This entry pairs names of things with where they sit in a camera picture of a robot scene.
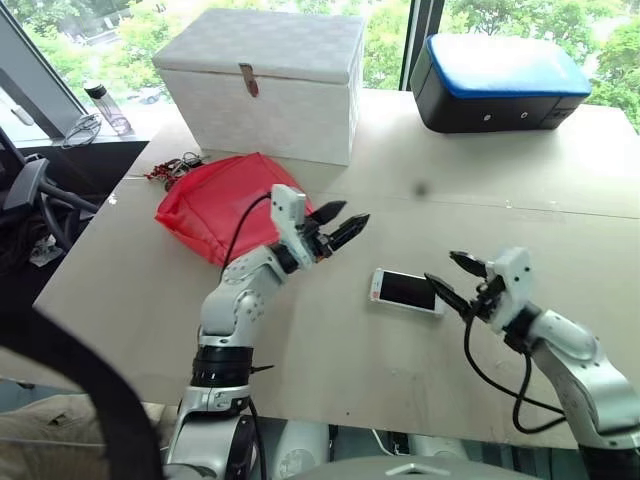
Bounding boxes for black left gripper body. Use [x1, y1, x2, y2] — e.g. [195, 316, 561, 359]
[298, 214, 338, 263]

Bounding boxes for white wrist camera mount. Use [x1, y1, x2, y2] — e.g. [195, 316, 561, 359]
[269, 183, 322, 265]
[481, 245, 537, 336]

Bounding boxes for beige trousers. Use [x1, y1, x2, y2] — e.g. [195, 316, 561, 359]
[0, 392, 177, 480]

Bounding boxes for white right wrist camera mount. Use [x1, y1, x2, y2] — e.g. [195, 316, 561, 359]
[481, 245, 537, 336]

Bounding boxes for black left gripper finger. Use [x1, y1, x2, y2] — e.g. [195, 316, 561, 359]
[312, 200, 348, 226]
[331, 212, 372, 254]

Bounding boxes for dark window frame pillar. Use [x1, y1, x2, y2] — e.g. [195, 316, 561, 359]
[399, 0, 449, 92]

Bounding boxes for black eyeglasses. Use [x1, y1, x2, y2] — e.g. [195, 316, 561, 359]
[61, 112, 104, 149]

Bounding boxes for clear water bottle black cap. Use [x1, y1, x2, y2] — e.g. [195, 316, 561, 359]
[82, 81, 133, 137]

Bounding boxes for black office chair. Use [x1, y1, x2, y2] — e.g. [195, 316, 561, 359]
[0, 127, 100, 251]

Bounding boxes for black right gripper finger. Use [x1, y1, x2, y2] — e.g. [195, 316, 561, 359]
[423, 271, 474, 320]
[448, 250, 487, 278]

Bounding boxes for keys with red keychain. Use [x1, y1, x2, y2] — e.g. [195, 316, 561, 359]
[143, 151, 208, 192]

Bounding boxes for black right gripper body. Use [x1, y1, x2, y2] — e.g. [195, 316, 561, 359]
[466, 263, 506, 322]

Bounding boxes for black box with blue lid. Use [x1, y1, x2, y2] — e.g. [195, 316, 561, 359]
[409, 32, 594, 135]

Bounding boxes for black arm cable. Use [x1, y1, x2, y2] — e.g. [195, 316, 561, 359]
[219, 193, 275, 281]
[462, 314, 577, 435]

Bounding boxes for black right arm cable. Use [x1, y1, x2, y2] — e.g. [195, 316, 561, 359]
[462, 314, 577, 435]

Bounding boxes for white smartphone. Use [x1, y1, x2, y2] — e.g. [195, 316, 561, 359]
[371, 268, 446, 319]

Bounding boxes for white woven box with latch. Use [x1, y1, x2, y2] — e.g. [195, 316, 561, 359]
[151, 7, 365, 167]

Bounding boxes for grey rounded robot torso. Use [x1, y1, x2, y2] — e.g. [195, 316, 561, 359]
[303, 453, 542, 480]

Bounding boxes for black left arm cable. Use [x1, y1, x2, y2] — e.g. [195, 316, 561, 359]
[219, 193, 275, 281]

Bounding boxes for white cable under table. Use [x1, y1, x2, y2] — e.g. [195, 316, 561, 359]
[372, 429, 396, 456]

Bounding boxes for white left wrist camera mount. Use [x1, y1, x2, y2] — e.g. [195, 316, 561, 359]
[269, 183, 322, 265]

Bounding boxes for white rounded robot leg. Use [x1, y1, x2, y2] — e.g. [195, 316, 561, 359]
[272, 422, 330, 480]
[408, 433, 470, 459]

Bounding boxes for white window handle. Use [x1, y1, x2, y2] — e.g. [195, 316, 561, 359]
[0, 96, 32, 127]

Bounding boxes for black foreground strap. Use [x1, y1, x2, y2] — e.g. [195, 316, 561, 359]
[0, 293, 167, 480]

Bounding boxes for red fabric pouch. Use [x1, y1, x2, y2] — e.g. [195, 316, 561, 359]
[153, 152, 317, 267]

